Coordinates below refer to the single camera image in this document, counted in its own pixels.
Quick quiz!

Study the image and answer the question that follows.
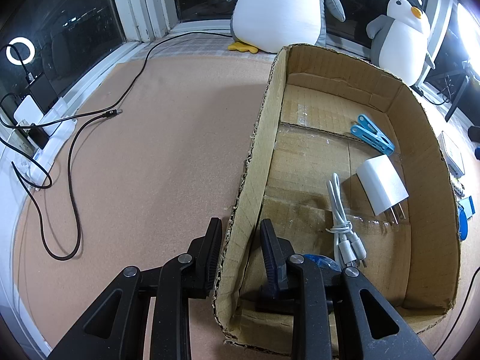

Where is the pink plaid blanket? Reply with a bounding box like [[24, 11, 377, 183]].
[[130, 31, 275, 63]]

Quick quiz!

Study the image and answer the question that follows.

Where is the white usb cable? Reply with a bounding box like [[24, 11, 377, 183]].
[[325, 171, 368, 269]]

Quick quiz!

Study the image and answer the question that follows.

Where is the blue clothes peg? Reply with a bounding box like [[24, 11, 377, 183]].
[[350, 114, 395, 156]]

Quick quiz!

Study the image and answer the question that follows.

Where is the white power adapter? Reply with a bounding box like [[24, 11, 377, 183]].
[[356, 154, 408, 225]]

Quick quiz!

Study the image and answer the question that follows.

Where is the white charger at window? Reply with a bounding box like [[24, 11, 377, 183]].
[[14, 95, 45, 126]]

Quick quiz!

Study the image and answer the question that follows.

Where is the small grey white penguin plush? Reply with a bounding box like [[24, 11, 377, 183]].
[[366, 0, 435, 86]]

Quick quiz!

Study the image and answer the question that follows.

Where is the white square product box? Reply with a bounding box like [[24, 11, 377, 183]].
[[438, 132, 465, 179]]

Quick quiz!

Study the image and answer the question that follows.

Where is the blue plastic phone stand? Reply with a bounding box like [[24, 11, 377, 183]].
[[457, 196, 475, 241]]

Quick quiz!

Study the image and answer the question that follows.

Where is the black cable on floor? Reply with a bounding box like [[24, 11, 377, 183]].
[[10, 31, 234, 261]]

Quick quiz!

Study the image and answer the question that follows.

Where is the white ring light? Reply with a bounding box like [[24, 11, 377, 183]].
[[5, 37, 37, 66]]

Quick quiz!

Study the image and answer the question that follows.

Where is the cardboard box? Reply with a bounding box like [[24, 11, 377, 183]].
[[212, 44, 461, 355]]

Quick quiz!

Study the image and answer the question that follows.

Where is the blue round key fob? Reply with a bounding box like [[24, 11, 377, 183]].
[[304, 254, 342, 272]]

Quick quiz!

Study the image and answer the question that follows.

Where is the large grey white penguin plush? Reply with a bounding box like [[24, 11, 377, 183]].
[[227, 0, 346, 54]]

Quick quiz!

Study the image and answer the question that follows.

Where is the black stand leg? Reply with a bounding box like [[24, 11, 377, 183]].
[[444, 76, 470, 122]]

